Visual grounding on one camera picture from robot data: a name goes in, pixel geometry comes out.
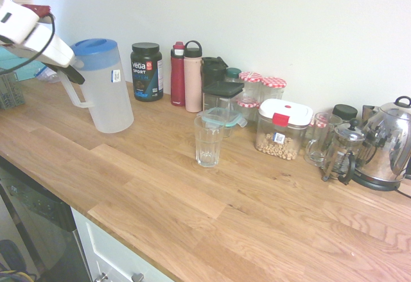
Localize silver drawer handle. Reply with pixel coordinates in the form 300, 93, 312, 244
95, 271, 146, 282

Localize pink water bottle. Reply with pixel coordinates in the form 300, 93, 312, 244
183, 40, 204, 114

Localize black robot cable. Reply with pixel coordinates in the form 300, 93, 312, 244
0, 12, 57, 75

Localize glass French press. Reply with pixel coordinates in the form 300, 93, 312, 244
322, 118, 367, 186

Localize black shaker bottle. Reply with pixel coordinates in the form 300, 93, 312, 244
200, 56, 229, 87

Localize white cabinet drawer front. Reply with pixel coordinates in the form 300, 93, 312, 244
70, 207, 176, 282

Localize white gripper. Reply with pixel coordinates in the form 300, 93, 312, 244
22, 24, 86, 85

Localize green plastic basket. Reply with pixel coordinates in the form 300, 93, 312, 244
0, 68, 27, 110

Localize jar with red checkered lid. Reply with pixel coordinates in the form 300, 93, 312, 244
260, 76, 288, 103
238, 71, 264, 103

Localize clear glass tumbler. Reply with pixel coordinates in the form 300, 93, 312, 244
194, 116, 225, 168

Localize cereal container with white lid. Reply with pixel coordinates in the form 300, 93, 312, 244
255, 98, 314, 162

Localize small jar red checkered lid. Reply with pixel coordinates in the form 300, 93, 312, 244
236, 98, 261, 123

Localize black dishwasher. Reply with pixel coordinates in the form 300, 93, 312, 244
0, 157, 93, 282

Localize glass jar with teal lid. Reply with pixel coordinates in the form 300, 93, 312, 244
224, 67, 243, 84

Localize yellow and black floor cables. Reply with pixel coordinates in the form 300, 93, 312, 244
0, 239, 40, 282

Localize clear plastic bag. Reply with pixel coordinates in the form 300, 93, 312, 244
34, 66, 61, 84

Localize glass container with teal lid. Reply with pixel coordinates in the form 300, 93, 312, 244
201, 107, 249, 139

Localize black Vega protein tub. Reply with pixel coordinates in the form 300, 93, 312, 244
130, 42, 164, 103

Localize jar with black lid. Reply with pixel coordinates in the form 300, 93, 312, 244
332, 103, 358, 124

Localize teal cardboard box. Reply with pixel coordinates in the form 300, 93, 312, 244
0, 46, 48, 82

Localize clear glass mug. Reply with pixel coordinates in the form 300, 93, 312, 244
304, 112, 344, 168

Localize stainless steel electric kettle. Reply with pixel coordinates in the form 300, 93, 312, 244
351, 95, 411, 193

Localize translucent pitcher with blue lid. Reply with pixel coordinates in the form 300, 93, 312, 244
57, 38, 135, 134

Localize clear container with black lid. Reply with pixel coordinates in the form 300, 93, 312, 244
202, 81, 245, 116

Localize red water bottle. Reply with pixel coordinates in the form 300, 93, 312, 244
170, 41, 187, 107

